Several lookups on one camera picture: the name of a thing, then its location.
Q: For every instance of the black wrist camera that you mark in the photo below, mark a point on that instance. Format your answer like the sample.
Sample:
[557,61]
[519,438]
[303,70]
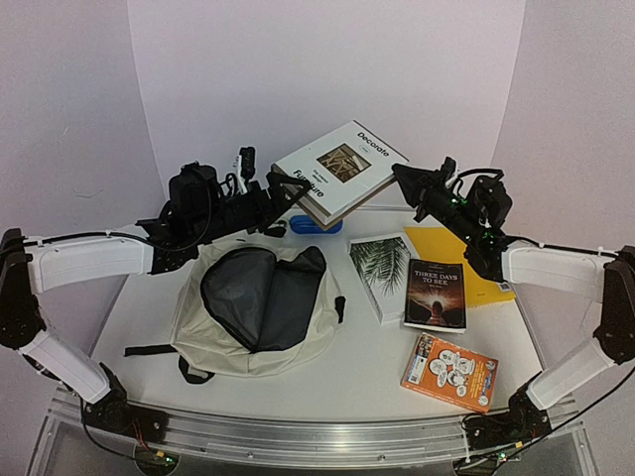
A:
[488,198]
[193,192]

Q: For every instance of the white Decorate Furniture book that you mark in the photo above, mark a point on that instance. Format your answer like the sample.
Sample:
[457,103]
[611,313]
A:
[345,167]

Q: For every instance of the aluminium front rail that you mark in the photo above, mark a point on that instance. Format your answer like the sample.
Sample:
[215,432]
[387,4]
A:
[337,445]

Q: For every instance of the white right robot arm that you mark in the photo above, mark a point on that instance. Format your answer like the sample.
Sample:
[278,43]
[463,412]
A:
[605,277]

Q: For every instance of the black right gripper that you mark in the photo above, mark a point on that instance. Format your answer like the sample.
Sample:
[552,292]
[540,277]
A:
[427,193]

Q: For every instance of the Three Days To See book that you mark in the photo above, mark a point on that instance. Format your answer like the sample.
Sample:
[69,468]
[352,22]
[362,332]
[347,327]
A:
[435,297]

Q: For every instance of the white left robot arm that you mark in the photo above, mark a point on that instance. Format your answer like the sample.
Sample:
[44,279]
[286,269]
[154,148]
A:
[32,266]

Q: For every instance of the orange comic book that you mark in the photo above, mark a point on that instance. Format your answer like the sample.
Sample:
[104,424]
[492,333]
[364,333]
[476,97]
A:
[446,372]

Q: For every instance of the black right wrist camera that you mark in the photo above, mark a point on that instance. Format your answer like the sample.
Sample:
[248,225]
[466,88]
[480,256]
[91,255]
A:
[488,198]

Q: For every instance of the palm leaf cover book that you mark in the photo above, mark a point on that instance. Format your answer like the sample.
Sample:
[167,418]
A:
[381,263]

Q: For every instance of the yellow paper folder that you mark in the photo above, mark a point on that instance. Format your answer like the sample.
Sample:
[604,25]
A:
[439,245]

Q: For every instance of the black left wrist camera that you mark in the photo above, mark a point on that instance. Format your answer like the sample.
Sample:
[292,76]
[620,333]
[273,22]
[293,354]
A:
[193,192]

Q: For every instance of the silver stapler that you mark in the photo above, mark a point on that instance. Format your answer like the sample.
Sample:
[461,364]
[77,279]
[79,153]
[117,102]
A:
[277,229]

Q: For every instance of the blue pencil case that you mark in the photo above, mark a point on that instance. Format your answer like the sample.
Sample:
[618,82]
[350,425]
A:
[305,225]

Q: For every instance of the cream white backpack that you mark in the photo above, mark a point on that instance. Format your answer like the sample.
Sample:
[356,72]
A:
[252,309]

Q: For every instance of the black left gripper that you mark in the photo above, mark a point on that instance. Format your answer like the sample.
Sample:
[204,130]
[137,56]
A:
[277,197]

